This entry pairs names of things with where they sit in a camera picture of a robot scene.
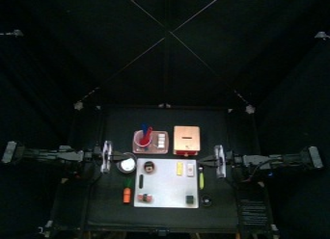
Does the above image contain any white toy rice block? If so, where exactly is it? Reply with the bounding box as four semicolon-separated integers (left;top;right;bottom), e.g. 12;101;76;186
186;162;197;178

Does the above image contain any yellow-green elongated toy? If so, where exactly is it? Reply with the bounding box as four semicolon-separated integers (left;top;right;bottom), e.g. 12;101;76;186
198;167;206;191

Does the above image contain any dark round sushi roll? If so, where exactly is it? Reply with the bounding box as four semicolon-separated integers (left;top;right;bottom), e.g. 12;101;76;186
142;160;158;174

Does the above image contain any red toy utensil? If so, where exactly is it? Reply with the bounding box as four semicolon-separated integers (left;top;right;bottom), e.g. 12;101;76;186
143;125;155;145

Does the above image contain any pink holder with tools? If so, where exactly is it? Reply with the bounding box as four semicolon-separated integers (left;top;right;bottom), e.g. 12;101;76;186
131;129;170;155

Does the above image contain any orange toy carrot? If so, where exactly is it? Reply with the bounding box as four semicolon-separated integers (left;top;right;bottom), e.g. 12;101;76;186
123;177;132;204

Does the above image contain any white cutting board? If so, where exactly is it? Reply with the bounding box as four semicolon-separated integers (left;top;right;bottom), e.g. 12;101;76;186
132;157;202;209

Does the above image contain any white text label sticker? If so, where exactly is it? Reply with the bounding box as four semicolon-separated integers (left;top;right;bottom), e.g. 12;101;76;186
238;199;269;226

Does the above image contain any thin diagonal cord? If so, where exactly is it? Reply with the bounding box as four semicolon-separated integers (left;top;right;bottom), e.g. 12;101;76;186
79;0;230;102
119;0;253;107

